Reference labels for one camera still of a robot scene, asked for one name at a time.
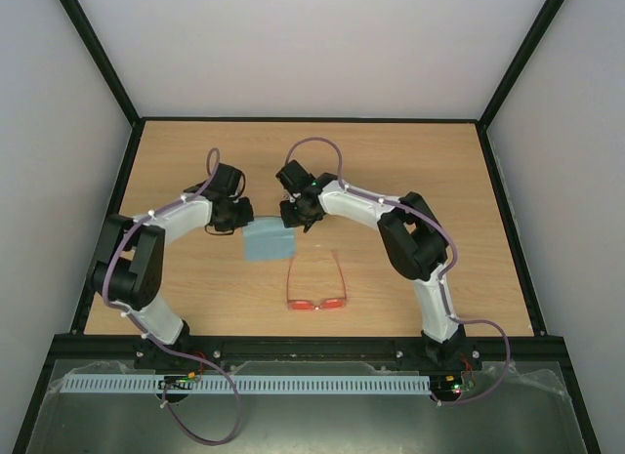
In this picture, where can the left electronics board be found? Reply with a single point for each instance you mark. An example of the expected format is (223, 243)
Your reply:
(181, 382)

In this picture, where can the electronics board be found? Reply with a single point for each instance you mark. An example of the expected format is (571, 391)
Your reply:
(181, 382)
(455, 384)

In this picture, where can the right electronics board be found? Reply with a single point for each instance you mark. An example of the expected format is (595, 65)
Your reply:
(455, 384)

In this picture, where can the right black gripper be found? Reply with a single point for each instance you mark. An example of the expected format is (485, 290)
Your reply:
(291, 214)

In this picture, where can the blue cleaning cloth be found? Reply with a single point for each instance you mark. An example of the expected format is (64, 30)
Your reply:
(268, 239)

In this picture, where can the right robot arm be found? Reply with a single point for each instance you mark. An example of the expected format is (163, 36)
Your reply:
(415, 243)

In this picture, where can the black front mounting rail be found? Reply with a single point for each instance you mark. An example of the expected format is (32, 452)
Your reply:
(401, 354)

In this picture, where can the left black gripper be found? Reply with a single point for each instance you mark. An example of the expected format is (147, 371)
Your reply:
(248, 217)

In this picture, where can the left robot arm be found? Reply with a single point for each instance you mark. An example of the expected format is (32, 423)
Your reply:
(127, 266)

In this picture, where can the light blue slotted cable duct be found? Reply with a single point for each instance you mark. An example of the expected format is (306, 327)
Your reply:
(252, 384)

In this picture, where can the red sunglasses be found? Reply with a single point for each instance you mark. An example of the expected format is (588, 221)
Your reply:
(315, 281)

